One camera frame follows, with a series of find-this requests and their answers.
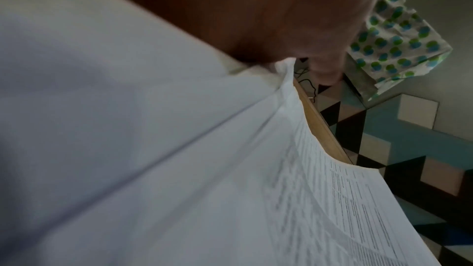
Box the person's left hand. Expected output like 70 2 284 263
117 0 389 86

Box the stack of white printed papers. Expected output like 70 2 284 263
0 0 441 266

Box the white green-blue polka dot bag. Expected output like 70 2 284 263
345 0 454 102

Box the white square tile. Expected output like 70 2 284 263
397 93 440 131

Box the geometric patterned rug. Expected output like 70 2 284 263
295 57 473 266

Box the black cable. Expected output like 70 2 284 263
296 67 319 102

